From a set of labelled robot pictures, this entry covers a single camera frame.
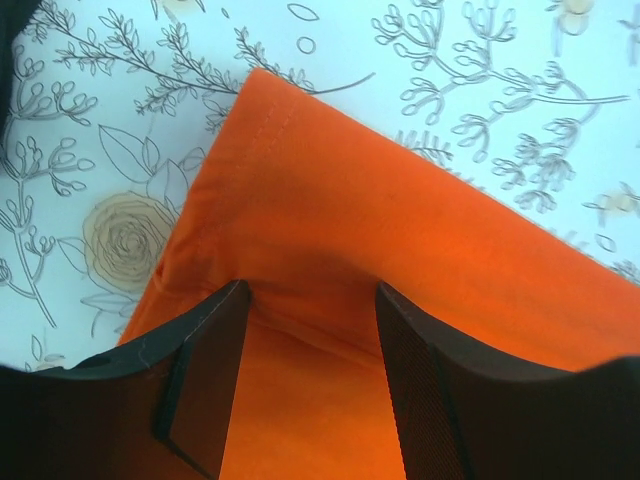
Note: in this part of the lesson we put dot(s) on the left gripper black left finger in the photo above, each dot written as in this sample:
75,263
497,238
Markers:
156,407

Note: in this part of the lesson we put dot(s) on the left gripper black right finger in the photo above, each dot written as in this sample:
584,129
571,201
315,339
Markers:
465,410

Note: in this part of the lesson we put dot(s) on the orange t-shirt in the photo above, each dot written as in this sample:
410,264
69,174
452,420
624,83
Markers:
314,211

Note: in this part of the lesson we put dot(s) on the floral patterned table mat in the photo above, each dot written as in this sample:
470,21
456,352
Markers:
115,105

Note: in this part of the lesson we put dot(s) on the folded black t-shirt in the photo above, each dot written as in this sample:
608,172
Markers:
15,15

